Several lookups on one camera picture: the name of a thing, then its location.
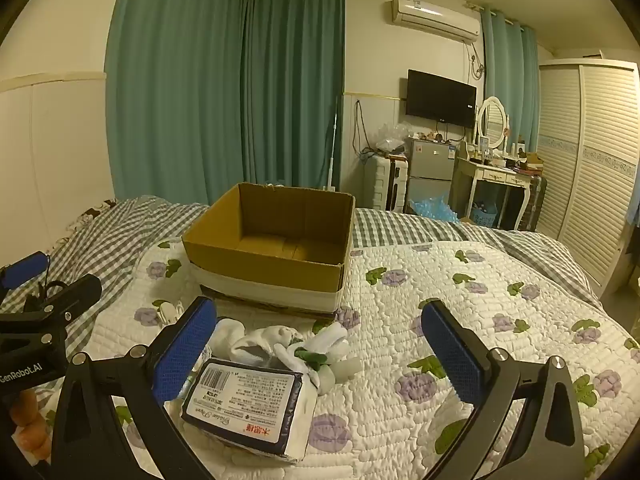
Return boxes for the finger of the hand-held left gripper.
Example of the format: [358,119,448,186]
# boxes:
[0,252,51,291]
[41,274,104,320]

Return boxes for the black wall television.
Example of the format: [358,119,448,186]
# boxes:
[405,69,478,129]

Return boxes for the blue basket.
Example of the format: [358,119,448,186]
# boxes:
[472,204,499,229]

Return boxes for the white dressing table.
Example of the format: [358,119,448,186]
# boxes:
[452,154,534,232]

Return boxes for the white oval vanity mirror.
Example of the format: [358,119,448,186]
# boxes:
[477,96,509,151]

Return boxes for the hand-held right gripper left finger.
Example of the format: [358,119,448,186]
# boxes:
[50,296,219,480]

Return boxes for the translucent white soft item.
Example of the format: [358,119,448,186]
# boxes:
[330,355,362,382]

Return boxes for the white tissue pack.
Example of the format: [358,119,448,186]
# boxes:
[180,357,319,464]

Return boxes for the teal corner curtain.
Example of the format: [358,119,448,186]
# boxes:
[242,0,346,194]

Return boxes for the dark floral pillow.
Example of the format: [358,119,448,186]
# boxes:
[70,199,119,223]

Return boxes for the narrow teal curtain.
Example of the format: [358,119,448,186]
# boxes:
[480,7,541,153]

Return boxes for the blue plastic bags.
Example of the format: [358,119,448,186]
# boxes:
[409,192,459,224]

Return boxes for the white sock with green print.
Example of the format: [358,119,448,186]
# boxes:
[280,322,351,392]

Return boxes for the white air conditioner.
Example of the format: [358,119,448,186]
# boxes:
[389,0,481,42]

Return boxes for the clear plastic bag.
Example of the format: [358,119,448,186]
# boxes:
[374,122,411,154]

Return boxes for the white suitcase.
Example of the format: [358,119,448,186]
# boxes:
[363,155,396,211]

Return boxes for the brown cardboard box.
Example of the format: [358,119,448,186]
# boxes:
[181,182,356,317]

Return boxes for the wide teal curtain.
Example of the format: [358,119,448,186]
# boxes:
[104,0,247,207]

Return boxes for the person's left hand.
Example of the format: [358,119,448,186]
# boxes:
[10,389,54,462]

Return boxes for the white pole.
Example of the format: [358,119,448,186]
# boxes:
[327,112,337,191]

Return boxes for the small silver fridge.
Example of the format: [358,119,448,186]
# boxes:
[405,137,459,214]

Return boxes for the small white cloth item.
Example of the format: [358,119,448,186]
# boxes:
[154,300,187,324]

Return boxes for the white louvered wardrobe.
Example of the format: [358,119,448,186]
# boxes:
[537,57,640,297]

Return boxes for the black wall cable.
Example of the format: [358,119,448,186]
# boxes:
[352,99,371,157]

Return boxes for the white floral quilt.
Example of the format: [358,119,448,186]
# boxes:
[45,240,640,480]

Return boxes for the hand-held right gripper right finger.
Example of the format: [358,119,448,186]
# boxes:
[421,298,586,480]

